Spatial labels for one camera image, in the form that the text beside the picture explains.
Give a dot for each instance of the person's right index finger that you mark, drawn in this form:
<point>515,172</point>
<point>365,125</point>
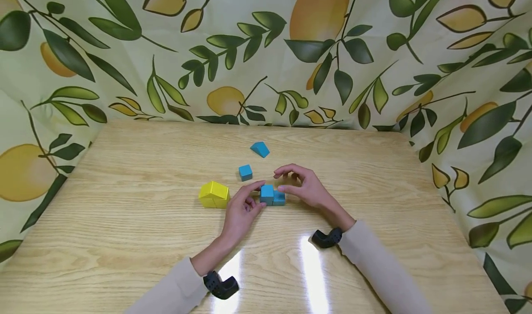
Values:
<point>289,167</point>

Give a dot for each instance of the person's left index finger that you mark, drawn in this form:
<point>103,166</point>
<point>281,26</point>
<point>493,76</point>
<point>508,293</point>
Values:
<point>252,190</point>

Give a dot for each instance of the person's right forearm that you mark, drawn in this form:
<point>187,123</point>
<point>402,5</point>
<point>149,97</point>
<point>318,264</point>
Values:
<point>378,263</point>

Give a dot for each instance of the person's right hand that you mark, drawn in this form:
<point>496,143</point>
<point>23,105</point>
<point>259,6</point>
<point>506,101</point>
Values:
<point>311,191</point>

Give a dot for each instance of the person's left thumb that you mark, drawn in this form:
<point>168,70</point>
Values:
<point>258,205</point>

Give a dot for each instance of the person's left forearm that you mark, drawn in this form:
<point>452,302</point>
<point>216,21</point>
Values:
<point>187,281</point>

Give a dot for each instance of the blue wooden block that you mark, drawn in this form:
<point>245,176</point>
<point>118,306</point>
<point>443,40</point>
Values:
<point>279,199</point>
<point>267,195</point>

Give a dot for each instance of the person's left hand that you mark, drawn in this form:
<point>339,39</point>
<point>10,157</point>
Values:
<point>237,217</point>

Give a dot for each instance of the person's right fingers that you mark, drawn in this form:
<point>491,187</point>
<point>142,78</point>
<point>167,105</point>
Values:
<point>294,179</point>

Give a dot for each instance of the black wrist band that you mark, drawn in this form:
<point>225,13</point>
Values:
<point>220,284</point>
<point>327,238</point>

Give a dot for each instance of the blue wedge block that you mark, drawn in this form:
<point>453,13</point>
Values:
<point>260,149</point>

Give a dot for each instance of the person's right thumb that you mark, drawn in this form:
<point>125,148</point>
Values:
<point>291,190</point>

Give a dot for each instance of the small blue cube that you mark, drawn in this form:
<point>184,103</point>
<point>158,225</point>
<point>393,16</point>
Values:
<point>245,172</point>

